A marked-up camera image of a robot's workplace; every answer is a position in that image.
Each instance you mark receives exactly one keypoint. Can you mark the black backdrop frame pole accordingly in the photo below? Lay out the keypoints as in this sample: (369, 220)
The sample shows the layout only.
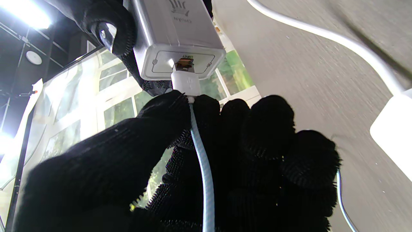
(21, 167)

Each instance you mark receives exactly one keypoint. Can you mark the printed garden window backdrop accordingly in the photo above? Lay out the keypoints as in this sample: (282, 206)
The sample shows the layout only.
(80, 106)

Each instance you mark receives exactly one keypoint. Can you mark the grey USB wall charger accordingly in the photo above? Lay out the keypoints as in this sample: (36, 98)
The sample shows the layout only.
(177, 35)

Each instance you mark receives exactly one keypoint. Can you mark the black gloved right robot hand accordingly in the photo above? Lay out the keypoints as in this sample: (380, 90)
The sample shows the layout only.
(109, 19)

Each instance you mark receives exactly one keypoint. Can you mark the round white ceiling detector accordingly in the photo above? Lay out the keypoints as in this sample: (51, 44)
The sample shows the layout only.
(33, 57)

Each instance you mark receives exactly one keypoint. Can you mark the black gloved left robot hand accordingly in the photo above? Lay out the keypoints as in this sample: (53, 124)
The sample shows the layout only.
(257, 161)

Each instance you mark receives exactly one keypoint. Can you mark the bright ceiling lamp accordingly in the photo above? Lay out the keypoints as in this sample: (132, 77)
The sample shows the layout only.
(25, 11)

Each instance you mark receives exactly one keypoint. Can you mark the white power strip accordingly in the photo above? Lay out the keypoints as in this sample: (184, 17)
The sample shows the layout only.
(396, 135)

